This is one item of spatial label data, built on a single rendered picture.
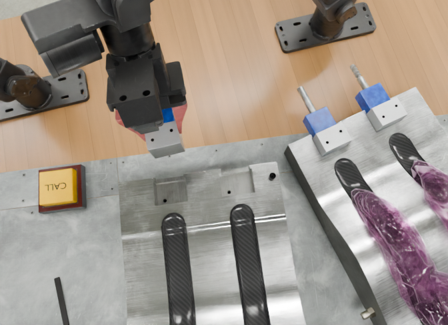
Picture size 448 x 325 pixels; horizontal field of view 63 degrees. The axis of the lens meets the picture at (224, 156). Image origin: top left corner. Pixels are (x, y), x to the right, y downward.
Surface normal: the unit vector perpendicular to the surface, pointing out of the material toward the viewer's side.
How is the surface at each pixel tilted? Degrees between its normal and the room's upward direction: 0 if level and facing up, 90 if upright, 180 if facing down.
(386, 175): 17
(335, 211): 25
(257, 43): 0
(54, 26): 9
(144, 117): 62
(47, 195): 0
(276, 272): 2
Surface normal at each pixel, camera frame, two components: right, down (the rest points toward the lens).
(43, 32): 0.11, -0.33
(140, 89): -0.13, -0.67
